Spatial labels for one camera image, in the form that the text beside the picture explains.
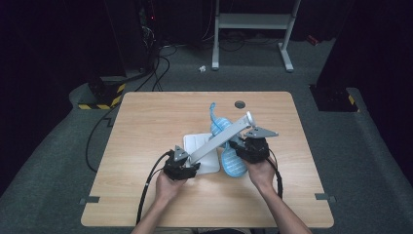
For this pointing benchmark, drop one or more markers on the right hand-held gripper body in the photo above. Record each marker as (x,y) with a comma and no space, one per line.
(256,149)

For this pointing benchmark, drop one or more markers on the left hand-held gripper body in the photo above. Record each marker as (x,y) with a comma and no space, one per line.
(177,169)

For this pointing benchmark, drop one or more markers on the light blue microfibre cloth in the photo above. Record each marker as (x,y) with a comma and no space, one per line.
(232,162)

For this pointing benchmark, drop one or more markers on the white folding desk lamp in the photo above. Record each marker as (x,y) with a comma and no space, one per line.
(207,161)

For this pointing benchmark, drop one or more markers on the person's left hand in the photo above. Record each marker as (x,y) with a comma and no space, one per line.
(168,190)

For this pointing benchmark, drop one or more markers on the person's right hand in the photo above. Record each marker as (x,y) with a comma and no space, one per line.
(263,175)

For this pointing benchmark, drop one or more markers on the grey table grommet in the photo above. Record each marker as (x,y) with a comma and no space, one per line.
(240,104)

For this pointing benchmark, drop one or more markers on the crumpled white paper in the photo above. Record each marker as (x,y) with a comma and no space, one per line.
(202,69)

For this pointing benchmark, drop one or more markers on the grey tape piece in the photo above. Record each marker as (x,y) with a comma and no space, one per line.
(324,197)
(90,200)

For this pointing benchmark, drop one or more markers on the yellow-black striped stand base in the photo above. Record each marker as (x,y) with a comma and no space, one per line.
(334,99)
(104,94)

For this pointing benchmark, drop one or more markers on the small red object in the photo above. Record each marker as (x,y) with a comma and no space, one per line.
(312,40)

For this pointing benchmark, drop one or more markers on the white metal stand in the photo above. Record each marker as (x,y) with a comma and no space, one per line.
(251,21)

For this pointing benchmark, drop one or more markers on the black equipment rack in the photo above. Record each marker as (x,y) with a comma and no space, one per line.
(130,32)

